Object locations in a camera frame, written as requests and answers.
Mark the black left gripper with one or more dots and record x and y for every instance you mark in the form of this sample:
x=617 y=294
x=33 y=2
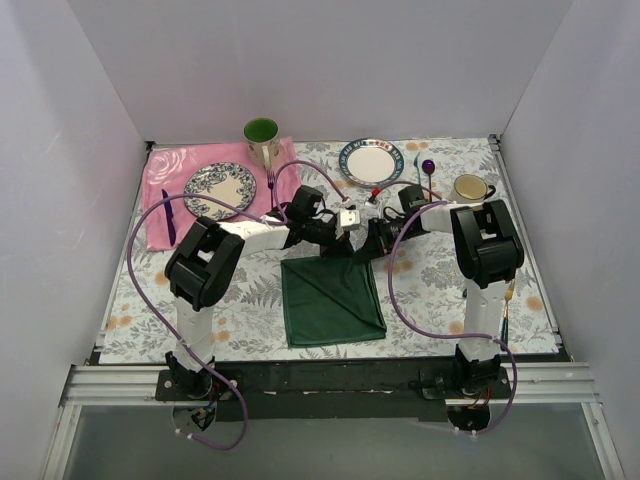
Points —
x=335 y=245

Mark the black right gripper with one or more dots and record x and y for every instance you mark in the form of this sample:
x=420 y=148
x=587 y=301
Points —
x=373 y=245

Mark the dark green cloth napkin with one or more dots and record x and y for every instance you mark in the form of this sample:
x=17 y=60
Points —
x=330 y=301

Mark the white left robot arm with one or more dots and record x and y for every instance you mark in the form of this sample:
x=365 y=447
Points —
x=202 y=267

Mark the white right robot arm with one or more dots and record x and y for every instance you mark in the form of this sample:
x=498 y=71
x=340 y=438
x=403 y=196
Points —
x=488 y=253

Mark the white plate blue lettered rim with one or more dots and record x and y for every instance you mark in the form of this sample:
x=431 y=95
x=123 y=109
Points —
x=371 y=162

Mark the purple metallic fork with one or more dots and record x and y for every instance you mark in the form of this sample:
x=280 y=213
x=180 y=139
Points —
x=271 y=186

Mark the blue metallic teaspoon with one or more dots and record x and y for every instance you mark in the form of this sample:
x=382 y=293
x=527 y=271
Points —
x=417 y=165

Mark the purple metallic spoon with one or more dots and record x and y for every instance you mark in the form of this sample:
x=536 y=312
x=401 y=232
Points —
x=428 y=167

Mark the blue floral patterned plate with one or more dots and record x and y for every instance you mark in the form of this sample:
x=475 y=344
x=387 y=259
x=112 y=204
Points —
x=231 y=183

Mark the green interior ceramic mug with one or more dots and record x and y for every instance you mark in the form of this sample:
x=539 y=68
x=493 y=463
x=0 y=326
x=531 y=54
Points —
x=262 y=137

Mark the pink cloth placemat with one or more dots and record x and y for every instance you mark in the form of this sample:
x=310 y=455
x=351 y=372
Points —
x=168 y=171

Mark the purple blue knife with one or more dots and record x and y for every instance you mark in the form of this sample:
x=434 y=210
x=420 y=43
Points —
x=169 y=218

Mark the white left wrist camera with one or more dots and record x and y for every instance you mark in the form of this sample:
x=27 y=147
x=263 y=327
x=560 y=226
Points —
x=348 y=217

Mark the cream enamel mug black handle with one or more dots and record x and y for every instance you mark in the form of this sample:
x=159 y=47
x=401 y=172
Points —
x=470 y=189

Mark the gold fork teal handle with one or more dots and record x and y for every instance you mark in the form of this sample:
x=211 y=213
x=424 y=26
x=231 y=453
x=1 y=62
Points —
x=505 y=323

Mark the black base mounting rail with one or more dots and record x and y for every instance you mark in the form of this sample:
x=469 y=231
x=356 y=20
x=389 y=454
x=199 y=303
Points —
x=426 y=389

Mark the silver aluminium frame rail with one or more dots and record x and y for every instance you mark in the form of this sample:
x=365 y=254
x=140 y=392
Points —
x=120 y=385

